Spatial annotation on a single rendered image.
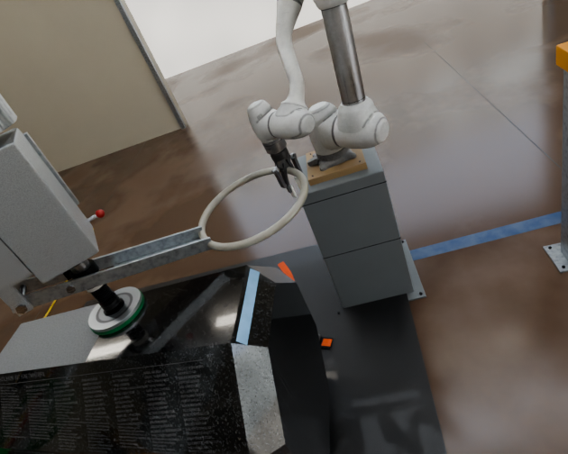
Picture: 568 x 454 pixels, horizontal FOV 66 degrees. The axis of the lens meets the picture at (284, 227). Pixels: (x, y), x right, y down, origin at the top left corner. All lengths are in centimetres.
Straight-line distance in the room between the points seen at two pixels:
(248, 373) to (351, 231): 101
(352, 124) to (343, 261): 74
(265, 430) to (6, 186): 103
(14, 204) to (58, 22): 519
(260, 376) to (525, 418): 111
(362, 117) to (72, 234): 117
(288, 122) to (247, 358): 81
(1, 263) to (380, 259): 163
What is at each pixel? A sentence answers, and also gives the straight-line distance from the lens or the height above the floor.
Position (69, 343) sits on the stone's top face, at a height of 87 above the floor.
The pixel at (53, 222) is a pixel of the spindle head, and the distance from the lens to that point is 150.
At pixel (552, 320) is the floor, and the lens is 235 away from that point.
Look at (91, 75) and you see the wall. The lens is 659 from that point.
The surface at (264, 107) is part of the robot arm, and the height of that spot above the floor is 129.
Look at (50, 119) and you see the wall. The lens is 708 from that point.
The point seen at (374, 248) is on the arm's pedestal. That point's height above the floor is 38.
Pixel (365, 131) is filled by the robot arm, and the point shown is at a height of 102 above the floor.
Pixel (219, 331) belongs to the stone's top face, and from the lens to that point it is 144.
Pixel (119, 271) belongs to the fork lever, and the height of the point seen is 105.
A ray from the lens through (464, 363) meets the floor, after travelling 220.
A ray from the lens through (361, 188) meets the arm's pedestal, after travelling 202.
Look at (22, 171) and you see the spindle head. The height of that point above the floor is 151.
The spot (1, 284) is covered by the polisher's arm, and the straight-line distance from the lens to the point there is 160.
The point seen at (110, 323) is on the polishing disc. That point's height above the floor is 90.
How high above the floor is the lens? 181
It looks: 33 degrees down
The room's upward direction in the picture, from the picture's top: 24 degrees counter-clockwise
